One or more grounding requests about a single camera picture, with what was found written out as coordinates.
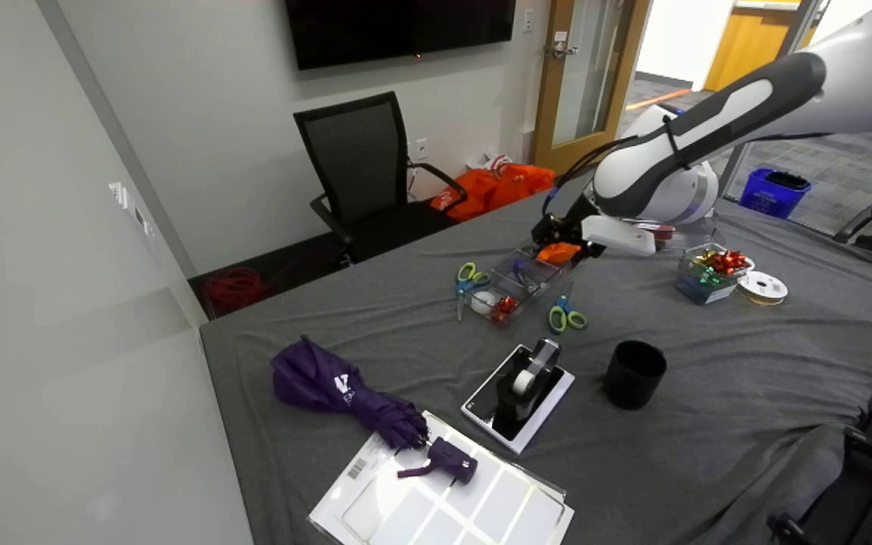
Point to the black cylindrical cup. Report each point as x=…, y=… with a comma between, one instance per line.
x=633, y=373

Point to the clear box of bows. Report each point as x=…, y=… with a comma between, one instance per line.
x=706, y=275

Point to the red cable coil floor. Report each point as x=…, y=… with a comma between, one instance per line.
x=233, y=288

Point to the blue recycling bin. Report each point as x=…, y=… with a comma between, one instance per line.
x=772, y=191

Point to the wall mounted black television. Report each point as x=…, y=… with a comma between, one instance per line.
x=349, y=31

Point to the grey table cloth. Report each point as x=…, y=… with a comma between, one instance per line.
x=747, y=422

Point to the green blue scissors far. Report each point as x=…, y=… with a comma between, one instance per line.
x=467, y=277

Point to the black tape dispenser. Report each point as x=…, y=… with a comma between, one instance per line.
x=524, y=379

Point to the purple folded umbrella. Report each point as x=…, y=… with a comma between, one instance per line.
x=311, y=378

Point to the wooden glass door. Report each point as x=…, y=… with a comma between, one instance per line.
x=589, y=64

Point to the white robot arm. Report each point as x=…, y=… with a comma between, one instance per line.
x=657, y=174

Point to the green blue scissors near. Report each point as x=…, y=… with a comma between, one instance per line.
x=564, y=316

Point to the orange plastic bag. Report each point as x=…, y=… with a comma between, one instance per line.
x=492, y=188

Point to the white label sheet stack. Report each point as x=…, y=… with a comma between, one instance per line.
x=452, y=493

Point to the red gift bow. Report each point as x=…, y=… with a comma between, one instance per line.
x=504, y=309

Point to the clear plastic container left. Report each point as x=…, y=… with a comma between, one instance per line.
x=510, y=277

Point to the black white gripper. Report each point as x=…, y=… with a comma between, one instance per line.
x=595, y=231

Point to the orange tissue paper ball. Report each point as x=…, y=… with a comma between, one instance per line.
x=559, y=253

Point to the white ribbon spool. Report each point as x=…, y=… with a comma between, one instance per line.
x=764, y=288

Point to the green blue scissors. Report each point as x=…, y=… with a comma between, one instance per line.
x=467, y=277
x=564, y=316

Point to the black mesh office chair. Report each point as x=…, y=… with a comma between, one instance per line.
x=362, y=161

